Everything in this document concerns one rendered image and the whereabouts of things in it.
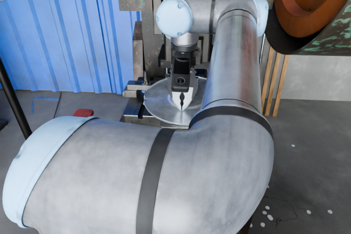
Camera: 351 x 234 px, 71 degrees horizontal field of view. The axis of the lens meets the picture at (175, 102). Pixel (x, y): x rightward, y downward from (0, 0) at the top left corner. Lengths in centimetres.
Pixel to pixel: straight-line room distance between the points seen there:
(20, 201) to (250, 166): 20
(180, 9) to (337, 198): 149
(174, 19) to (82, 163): 36
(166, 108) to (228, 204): 59
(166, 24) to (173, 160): 36
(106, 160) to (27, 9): 220
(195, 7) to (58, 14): 182
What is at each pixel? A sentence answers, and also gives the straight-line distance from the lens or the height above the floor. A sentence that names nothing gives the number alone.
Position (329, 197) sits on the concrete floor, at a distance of 175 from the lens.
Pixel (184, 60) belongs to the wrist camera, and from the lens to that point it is 66.
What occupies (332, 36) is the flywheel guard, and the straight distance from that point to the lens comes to 65.
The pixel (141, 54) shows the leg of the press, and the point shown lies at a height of 78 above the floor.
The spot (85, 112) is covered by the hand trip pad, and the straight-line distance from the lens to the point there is 85.
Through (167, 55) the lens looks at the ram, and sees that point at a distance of 83.
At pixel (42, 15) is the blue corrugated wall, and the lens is 236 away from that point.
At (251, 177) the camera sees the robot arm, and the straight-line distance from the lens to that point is 23.
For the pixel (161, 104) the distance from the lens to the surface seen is 79.
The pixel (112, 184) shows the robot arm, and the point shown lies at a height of 106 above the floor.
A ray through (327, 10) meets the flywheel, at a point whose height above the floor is 109.
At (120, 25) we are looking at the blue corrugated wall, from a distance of 213.
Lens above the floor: 122
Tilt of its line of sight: 33 degrees down
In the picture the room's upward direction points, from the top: straight up
